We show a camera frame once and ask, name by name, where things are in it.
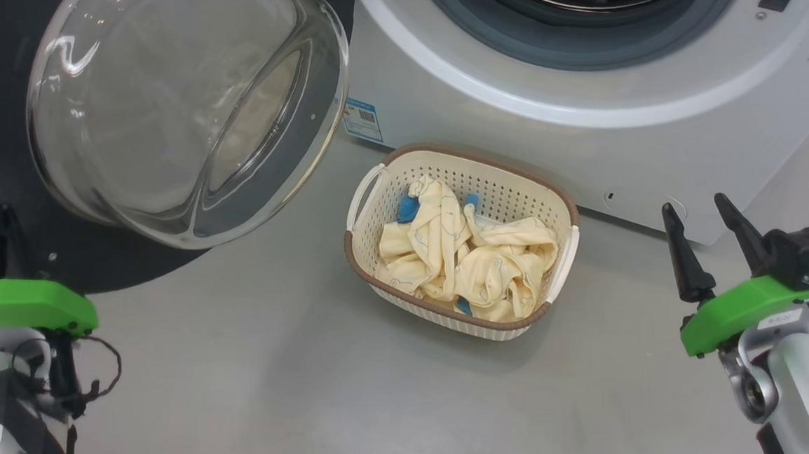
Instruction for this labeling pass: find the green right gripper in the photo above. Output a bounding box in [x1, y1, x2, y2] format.
[660, 187, 809, 360]

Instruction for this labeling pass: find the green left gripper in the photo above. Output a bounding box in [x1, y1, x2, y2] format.
[0, 200, 100, 342]

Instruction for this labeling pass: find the pale yellow printed garment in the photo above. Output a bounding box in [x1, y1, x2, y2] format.
[371, 172, 479, 306]
[445, 199, 564, 325]

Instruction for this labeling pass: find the round dark glass washer door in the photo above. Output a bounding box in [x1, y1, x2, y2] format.
[0, 0, 374, 300]

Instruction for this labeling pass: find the white front-load washing machine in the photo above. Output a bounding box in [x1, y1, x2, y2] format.
[334, 0, 809, 268]

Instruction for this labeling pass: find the cream perforated laundry basket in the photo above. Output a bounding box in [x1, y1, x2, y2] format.
[338, 134, 587, 350]

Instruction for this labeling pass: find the grey rubber door seal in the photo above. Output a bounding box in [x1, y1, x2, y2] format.
[417, 0, 760, 83]

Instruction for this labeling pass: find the blue energy label sticker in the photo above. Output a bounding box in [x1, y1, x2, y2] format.
[341, 95, 385, 147]

